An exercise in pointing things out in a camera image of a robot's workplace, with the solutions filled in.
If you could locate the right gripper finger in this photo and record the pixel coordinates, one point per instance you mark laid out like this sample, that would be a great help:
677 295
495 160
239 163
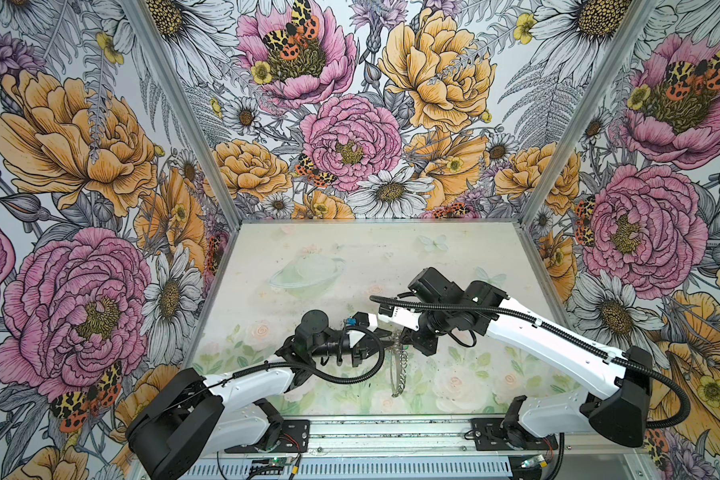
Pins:
409 345
409 336

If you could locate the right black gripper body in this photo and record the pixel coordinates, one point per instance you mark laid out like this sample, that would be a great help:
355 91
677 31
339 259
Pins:
433 323

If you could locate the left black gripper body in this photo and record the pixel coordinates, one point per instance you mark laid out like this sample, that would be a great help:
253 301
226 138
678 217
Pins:
358 351

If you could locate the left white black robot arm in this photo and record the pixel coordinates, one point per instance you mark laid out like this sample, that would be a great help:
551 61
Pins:
196 415

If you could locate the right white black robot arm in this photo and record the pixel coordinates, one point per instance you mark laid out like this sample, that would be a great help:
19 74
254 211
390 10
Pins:
620 396

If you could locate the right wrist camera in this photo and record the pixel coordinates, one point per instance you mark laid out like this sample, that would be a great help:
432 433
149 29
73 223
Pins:
404 318

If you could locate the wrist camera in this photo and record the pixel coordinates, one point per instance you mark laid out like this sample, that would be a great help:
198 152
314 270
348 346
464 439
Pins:
359 319
404 318

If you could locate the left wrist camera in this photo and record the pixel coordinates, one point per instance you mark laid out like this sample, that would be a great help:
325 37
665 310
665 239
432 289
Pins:
359 319

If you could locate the aluminium front rail frame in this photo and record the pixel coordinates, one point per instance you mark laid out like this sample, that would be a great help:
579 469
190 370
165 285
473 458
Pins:
424 447

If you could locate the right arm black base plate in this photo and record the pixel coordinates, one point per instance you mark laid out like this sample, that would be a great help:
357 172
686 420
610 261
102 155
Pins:
489 434

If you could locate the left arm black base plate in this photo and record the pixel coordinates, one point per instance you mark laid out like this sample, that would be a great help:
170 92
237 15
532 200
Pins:
292 438

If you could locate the right aluminium corner post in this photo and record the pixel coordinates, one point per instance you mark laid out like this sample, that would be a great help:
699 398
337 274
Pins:
626 36

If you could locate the aluminium corner post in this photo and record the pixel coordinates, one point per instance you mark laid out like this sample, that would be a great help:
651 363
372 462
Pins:
626 36
161 60

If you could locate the left aluminium corner post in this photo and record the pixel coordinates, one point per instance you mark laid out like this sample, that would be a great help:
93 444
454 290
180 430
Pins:
161 60

